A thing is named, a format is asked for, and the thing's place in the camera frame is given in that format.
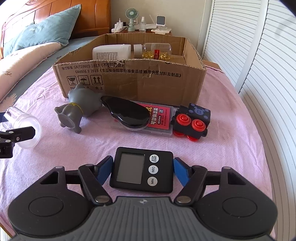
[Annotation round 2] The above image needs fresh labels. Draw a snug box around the brown cardboard box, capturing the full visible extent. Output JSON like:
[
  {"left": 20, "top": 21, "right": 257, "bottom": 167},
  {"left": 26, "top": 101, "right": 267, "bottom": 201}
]
[{"left": 53, "top": 34, "right": 207, "bottom": 107}]

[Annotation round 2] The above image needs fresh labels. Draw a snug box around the black digital timer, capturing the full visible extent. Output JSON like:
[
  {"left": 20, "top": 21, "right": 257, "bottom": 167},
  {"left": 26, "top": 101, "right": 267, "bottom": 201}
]
[{"left": 109, "top": 147, "right": 174, "bottom": 194}]

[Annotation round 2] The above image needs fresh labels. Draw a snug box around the pink quilt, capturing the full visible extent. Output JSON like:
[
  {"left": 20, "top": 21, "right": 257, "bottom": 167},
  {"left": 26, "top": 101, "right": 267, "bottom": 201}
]
[{"left": 0, "top": 42, "right": 63, "bottom": 100}]

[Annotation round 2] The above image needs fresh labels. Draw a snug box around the capsule jar with silver lid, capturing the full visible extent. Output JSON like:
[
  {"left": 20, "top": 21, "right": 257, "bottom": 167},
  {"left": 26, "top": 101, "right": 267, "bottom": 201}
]
[{"left": 133, "top": 43, "right": 172, "bottom": 60}]

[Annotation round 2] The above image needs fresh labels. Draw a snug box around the grey cat toy figure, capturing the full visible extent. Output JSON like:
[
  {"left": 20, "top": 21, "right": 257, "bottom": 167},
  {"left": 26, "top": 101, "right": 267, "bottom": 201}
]
[{"left": 55, "top": 82, "right": 103, "bottom": 134}]

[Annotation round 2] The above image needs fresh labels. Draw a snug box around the white stand clock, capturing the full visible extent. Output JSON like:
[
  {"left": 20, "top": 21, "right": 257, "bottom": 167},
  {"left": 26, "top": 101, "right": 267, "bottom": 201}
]
[{"left": 155, "top": 15, "right": 168, "bottom": 30}]

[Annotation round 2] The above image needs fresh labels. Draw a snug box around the clear plastic jar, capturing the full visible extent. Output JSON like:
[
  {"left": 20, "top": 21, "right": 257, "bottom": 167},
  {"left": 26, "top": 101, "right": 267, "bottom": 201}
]
[{"left": 4, "top": 107, "right": 42, "bottom": 149}]

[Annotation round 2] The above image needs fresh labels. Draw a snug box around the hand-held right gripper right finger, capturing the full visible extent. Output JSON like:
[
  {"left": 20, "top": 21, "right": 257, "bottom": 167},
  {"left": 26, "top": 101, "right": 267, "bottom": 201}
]
[{"left": 173, "top": 157, "right": 243, "bottom": 205}]

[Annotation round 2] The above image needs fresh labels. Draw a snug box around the wooden headboard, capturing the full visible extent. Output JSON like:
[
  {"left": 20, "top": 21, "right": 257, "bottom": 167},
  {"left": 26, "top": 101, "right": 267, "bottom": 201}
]
[{"left": 0, "top": 0, "right": 111, "bottom": 58}]

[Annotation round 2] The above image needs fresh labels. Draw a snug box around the wooden nightstand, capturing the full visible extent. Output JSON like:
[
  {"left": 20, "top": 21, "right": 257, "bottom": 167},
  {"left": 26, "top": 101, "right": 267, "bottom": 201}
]
[{"left": 110, "top": 29, "right": 173, "bottom": 37}]

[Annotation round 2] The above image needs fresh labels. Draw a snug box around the narrow white louvered door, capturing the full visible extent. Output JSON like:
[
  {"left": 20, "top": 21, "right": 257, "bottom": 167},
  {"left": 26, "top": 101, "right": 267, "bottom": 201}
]
[{"left": 202, "top": 0, "right": 269, "bottom": 91}]

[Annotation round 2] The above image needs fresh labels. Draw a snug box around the wide white louvered door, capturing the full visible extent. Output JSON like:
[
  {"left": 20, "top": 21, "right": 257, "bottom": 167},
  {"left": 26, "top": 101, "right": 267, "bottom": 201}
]
[{"left": 239, "top": 0, "right": 296, "bottom": 232}]

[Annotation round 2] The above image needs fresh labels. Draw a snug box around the pink blanket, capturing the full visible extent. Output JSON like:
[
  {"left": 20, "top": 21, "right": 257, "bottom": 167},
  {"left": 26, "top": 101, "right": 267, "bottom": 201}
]
[{"left": 0, "top": 62, "right": 278, "bottom": 234}]

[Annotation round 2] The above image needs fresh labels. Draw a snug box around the black toy train car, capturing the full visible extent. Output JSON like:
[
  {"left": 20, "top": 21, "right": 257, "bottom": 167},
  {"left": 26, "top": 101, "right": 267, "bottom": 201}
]
[{"left": 171, "top": 103, "right": 211, "bottom": 142}]

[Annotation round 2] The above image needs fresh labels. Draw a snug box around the large teal pillow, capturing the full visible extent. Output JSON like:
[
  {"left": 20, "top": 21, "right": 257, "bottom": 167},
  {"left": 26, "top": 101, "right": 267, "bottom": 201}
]
[{"left": 3, "top": 4, "right": 81, "bottom": 57}]

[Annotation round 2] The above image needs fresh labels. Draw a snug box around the green desk fan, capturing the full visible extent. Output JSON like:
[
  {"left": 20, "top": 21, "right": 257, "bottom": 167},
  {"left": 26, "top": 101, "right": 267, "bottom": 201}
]
[{"left": 125, "top": 8, "right": 138, "bottom": 32}]

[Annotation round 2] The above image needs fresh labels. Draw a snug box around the pink labelled clear case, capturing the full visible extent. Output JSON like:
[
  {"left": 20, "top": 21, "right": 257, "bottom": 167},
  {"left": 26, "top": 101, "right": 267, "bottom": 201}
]
[{"left": 111, "top": 101, "right": 175, "bottom": 138}]

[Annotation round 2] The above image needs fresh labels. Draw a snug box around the white translucent plastic bottle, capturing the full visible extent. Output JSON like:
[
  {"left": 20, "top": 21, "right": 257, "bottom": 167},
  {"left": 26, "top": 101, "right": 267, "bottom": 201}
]
[{"left": 92, "top": 44, "right": 132, "bottom": 61}]

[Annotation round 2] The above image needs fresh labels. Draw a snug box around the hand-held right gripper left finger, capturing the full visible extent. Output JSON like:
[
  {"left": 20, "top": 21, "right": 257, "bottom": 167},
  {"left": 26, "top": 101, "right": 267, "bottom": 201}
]
[{"left": 40, "top": 156, "right": 114, "bottom": 205}]

